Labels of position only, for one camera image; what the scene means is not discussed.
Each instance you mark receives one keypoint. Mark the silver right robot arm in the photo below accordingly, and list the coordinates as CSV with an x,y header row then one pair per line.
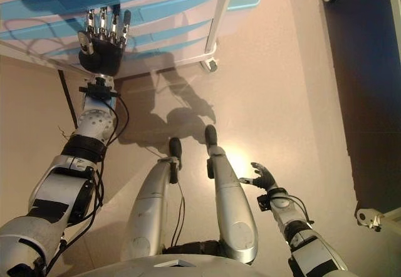
x,y
313,255

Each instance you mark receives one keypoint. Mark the white hospital bed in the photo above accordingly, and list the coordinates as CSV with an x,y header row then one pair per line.
x,y
395,7

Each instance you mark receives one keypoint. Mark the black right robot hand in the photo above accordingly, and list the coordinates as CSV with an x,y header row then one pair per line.
x,y
266,180

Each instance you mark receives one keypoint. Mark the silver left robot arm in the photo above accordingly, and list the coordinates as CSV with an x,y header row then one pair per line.
x,y
94,123

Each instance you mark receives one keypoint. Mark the white medical cart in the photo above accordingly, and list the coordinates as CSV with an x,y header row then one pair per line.
x,y
219,23

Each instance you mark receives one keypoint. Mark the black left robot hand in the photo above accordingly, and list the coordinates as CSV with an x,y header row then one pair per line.
x,y
100,54

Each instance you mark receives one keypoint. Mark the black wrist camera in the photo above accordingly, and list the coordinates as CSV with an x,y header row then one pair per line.
x,y
263,202
98,90

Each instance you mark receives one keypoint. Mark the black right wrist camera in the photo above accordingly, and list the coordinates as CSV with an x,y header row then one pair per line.
x,y
263,202

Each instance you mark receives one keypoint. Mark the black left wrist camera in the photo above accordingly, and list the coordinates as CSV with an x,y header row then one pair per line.
x,y
98,90

